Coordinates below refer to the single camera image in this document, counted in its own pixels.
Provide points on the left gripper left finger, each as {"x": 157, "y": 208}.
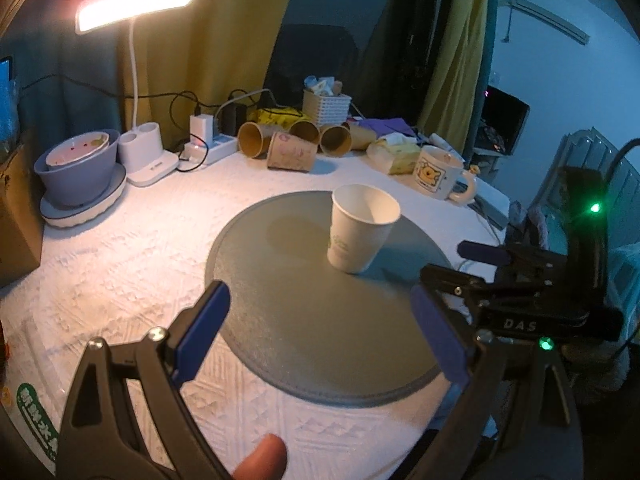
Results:
{"x": 167, "y": 359}

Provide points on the white scalloped plate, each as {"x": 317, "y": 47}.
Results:
{"x": 67, "y": 217}

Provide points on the black power adapter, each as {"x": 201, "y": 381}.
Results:
{"x": 232, "y": 117}

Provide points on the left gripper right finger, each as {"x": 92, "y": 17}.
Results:
{"x": 476, "y": 366}

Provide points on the white textured tablecloth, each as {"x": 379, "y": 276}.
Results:
{"x": 141, "y": 263}

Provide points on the yellow snack bag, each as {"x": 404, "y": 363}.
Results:
{"x": 283, "y": 117}

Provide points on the cream cartoon bear mug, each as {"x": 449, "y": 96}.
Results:
{"x": 437, "y": 172}

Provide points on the black monitor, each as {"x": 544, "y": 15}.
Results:
{"x": 502, "y": 121}

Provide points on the teal curtain left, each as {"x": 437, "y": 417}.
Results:
{"x": 67, "y": 83}

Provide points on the white power strip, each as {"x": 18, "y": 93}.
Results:
{"x": 195, "y": 154}

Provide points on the black smartphone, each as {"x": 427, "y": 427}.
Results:
{"x": 496, "y": 213}

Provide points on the brown printed paper cup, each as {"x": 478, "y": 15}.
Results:
{"x": 287, "y": 152}

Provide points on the purple folder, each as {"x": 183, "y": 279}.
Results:
{"x": 383, "y": 127}

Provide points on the brown paper cup far left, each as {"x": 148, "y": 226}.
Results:
{"x": 254, "y": 139}

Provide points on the white desk lamp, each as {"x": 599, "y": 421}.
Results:
{"x": 140, "y": 149}

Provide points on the white usb charger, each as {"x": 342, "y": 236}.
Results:
{"x": 201, "y": 129}

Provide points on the purple bowl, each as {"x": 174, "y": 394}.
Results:
{"x": 79, "y": 183}

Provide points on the pink inner bowl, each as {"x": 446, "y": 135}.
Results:
{"x": 77, "y": 148}

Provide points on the white paper cup green print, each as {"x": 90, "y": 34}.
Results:
{"x": 362, "y": 217}

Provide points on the white woven basket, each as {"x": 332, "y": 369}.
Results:
{"x": 326, "y": 110}

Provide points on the cardboard box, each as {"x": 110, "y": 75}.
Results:
{"x": 21, "y": 223}

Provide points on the brown paper cup middle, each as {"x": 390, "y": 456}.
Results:
{"x": 306, "y": 130}

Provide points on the yellow tissue pack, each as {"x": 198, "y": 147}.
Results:
{"x": 394, "y": 154}

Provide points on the round grey placemat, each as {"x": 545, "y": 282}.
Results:
{"x": 313, "y": 331}

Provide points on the yellow curtain right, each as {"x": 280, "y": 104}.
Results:
{"x": 450, "y": 96}

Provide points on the yellow curtain left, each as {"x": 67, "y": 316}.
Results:
{"x": 209, "y": 48}

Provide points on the person's thumb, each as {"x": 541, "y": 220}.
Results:
{"x": 268, "y": 461}

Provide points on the tablet with blue screen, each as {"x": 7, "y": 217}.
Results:
{"x": 10, "y": 125}

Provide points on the yellow curtain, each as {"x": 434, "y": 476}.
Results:
{"x": 450, "y": 96}
{"x": 209, "y": 48}

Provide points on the brown paper cup right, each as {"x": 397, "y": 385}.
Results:
{"x": 335, "y": 140}

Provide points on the wet wipes pack green label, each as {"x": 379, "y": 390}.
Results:
{"x": 31, "y": 391}

